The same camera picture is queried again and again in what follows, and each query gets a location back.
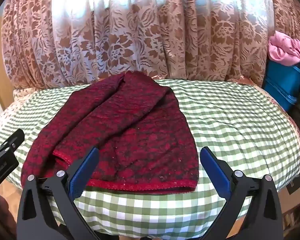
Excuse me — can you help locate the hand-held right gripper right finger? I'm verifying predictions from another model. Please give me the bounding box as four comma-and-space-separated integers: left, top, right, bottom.
201, 147, 283, 240

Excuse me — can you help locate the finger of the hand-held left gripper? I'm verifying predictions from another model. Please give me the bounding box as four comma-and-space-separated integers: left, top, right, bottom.
0, 129, 25, 162

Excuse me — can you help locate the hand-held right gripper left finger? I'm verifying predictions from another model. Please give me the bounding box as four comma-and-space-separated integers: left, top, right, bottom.
17, 147, 100, 240

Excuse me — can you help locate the dark red patterned garment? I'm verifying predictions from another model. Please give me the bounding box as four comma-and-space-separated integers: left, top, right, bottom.
21, 71, 199, 193

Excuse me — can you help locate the green checked bed sheet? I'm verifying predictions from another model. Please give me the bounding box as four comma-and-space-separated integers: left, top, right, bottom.
0, 79, 300, 237

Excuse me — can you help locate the cardboard box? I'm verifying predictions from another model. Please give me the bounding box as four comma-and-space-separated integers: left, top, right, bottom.
277, 177, 300, 230

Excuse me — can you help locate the blue plastic bin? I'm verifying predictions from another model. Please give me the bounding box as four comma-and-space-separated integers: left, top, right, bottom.
262, 59, 300, 112

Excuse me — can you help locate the pink cloth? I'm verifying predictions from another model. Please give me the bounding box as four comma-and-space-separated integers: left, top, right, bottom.
268, 32, 300, 67

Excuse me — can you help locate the brown floral curtain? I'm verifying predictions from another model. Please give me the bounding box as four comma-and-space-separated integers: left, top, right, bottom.
1, 0, 300, 89

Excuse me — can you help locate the wooden door frame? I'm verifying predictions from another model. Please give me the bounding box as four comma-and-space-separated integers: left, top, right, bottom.
0, 20, 15, 113

